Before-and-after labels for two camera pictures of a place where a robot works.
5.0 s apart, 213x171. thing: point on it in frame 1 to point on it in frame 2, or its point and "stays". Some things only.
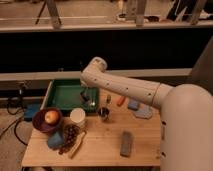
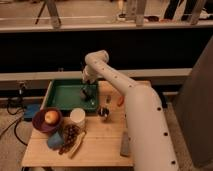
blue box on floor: x=30 y=110 stays
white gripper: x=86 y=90 to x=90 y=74
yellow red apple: x=52 y=117 stays
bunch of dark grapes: x=70 y=132 stays
